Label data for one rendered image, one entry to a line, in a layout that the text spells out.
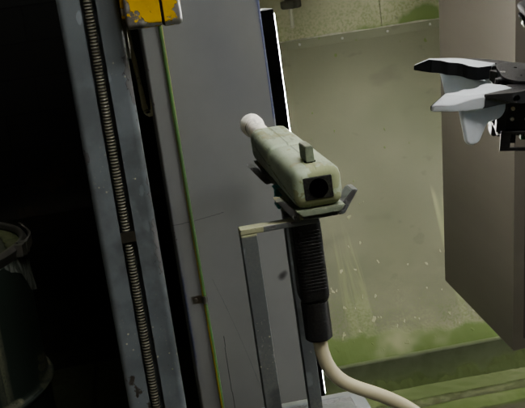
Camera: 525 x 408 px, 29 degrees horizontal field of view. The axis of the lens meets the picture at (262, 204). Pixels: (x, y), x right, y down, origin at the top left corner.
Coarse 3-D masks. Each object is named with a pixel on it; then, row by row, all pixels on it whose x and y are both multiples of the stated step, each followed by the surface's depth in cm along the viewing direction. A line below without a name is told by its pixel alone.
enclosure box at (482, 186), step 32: (448, 0) 219; (480, 0) 204; (512, 0) 191; (448, 32) 222; (480, 32) 207; (512, 32) 194; (448, 128) 232; (448, 160) 236; (480, 160) 219; (512, 160) 204; (448, 192) 239; (480, 192) 222; (512, 192) 207; (448, 224) 243; (480, 224) 226; (512, 224) 210; (448, 256) 247; (480, 256) 229; (512, 256) 213; (480, 288) 232; (512, 288) 216; (512, 320) 219
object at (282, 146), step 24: (264, 144) 114; (288, 144) 111; (264, 168) 119; (288, 168) 98; (312, 168) 95; (336, 168) 96; (288, 192) 99; (336, 192) 96; (288, 216) 105; (312, 240) 107; (312, 264) 108; (312, 288) 108; (312, 312) 109; (312, 336) 110
